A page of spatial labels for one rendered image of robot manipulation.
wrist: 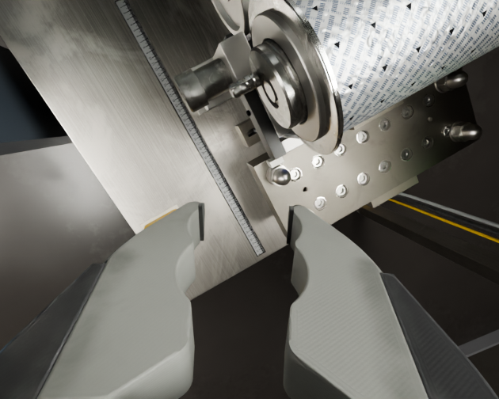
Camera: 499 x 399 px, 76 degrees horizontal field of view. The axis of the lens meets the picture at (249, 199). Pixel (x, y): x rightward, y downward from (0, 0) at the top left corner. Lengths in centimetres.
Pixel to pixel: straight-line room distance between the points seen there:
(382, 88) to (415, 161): 38
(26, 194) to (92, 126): 109
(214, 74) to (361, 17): 15
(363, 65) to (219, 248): 51
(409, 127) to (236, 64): 38
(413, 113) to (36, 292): 171
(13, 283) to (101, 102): 135
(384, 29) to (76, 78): 52
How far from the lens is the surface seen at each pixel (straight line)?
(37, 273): 182
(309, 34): 24
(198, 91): 34
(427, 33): 29
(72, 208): 166
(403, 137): 63
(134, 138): 64
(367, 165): 60
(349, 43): 26
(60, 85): 67
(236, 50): 34
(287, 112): 27
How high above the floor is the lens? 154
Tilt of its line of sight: 73 degrees down
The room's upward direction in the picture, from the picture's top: 139 degrees clockwise
